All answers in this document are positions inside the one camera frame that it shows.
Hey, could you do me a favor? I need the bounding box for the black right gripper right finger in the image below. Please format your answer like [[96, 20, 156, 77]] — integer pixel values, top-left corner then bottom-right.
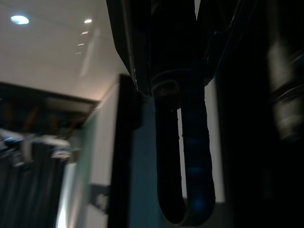
[[196, 0, 242, 86]]

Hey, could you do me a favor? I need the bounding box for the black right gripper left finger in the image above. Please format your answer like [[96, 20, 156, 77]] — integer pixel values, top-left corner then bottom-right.
[[106, 0, 153, 96]]

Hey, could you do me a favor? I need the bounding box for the dark wooden cabinet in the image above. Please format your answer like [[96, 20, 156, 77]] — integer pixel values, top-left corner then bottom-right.
[[0, 82, 99, 138]]

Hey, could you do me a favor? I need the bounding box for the dark pleated curtain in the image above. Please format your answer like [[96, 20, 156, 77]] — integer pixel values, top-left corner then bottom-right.
[[0, 133, 72, 228]]

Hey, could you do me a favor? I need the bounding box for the dark door frame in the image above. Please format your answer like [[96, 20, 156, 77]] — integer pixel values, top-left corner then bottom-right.
[[109, 73, 146, 228]]

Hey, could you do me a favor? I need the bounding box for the grey wall socket plate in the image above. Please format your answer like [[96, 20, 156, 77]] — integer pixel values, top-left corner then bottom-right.
[[89, 182, 111, 212]]

